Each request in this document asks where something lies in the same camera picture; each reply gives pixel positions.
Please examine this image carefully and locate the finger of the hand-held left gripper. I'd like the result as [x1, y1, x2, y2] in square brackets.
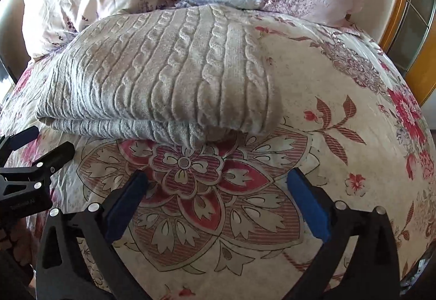
[20, 141, 76, 181]
[0, 126, 40, 154]

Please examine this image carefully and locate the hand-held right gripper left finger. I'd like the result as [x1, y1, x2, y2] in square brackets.
[36, 170, 152, 300]

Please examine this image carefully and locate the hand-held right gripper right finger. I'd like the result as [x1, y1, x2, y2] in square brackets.
[285, 167, 402, 300]

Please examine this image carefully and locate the grey cable knit sweater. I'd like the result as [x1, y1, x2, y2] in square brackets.
[34, 4, 284, 155]

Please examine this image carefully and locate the cream floral bed sheet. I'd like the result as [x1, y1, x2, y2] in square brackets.
[0, 10, 436, 300]

